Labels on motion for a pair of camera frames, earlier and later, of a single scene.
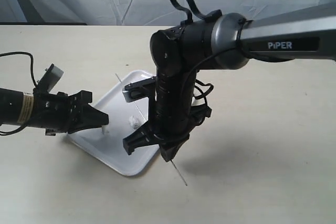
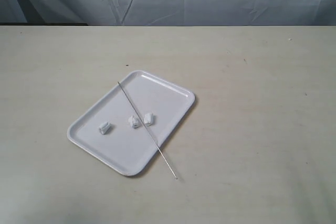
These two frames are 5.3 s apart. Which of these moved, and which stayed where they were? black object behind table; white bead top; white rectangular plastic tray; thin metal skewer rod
Moved: thin metal skewer rod
Stayed: white bead top; white rectangular plastic tray; black object behind table
